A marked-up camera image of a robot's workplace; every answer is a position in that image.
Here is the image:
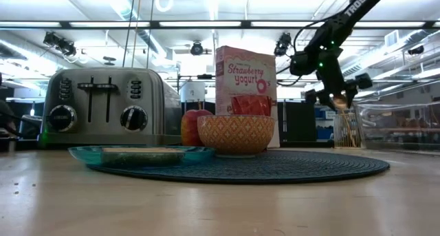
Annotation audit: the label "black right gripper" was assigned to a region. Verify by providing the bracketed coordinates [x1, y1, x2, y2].
[303, 45, 374, 111]

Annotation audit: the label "teal glass plate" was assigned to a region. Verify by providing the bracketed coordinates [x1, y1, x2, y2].
[67, 144, 217, 169]

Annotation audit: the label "white cylindrical tank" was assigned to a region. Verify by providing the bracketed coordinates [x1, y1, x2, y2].
[179, 80, 207, 103]

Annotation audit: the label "toast slice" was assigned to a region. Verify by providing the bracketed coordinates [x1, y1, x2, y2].
[100, 146, 187, 167]

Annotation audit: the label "black overhead frame bar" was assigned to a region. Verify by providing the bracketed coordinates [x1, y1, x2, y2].
[0, 20, 440, 31]

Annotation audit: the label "red apple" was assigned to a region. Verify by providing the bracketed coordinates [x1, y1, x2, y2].
[180, 109, 215, 148]

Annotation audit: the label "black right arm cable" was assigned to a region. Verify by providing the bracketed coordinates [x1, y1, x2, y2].
[276, 19, 331, 87]

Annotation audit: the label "round black ceiling spotlight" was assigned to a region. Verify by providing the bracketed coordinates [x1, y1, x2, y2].
[190, 41, 205, 56]

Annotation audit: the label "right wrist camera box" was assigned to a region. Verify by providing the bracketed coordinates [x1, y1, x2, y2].
[289, 51, 322, 77]

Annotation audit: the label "silver four-slot toaster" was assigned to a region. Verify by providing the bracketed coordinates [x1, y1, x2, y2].
[36, 67, 184, 149]

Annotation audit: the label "dark round woven placemat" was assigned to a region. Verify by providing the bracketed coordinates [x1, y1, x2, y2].
[87, 149, 391, 186]

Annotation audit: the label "orange patterned ceramic bowl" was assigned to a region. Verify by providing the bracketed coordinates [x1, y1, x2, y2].
[196, 114, 276, 159]

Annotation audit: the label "thin hanging cables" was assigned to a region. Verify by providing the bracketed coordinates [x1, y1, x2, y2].
[122, 0, 155, 70]

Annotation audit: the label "black ceiling camera with cable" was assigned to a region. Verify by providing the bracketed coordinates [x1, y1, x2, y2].
[273, 32, 298, 58]

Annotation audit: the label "clear plastic container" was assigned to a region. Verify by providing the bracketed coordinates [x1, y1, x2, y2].
[349, 78, 440, 155]

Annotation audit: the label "pink strawberry yogurt cereal box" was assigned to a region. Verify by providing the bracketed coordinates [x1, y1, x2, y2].
[214, 45, 281, 149]

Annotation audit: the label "small black ceiling light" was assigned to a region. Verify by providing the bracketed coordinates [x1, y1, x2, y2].
[406, 45, 426, 56]

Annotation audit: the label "white hanging ring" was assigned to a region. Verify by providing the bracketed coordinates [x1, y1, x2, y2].
[154, 0, 175, 14]

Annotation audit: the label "gold wire utensil holder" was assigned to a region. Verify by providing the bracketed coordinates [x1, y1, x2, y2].
[332, 112, 363, 149]

